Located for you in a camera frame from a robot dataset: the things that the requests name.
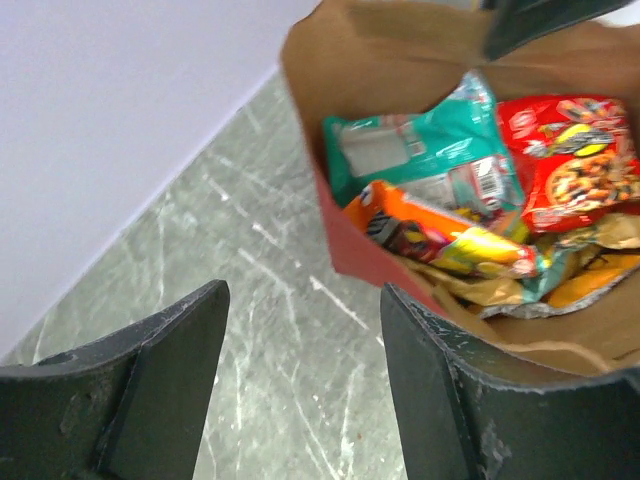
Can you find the small red snack packet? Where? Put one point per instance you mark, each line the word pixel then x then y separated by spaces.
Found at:
pixel 574 157

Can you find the red brown paper bag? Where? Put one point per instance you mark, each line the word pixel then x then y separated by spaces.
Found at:
pixel 357 59

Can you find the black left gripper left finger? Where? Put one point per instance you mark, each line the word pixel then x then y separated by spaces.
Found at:
pixel 130 405

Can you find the orange Kettle chips bag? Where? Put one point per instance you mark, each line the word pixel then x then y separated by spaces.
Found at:
pixel 567 286

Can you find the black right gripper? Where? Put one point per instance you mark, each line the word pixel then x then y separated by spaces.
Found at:
pixel 515 23

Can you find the teal snack packet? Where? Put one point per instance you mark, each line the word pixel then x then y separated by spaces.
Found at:
pixel 451 155

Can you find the tan paper chips bag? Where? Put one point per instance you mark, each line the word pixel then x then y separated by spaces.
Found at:
pixel 613 232

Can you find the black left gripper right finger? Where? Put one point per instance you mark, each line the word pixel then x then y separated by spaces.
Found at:
pixel 468 410

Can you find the orange snack packet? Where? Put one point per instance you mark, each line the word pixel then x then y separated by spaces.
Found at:
pixel 412 228

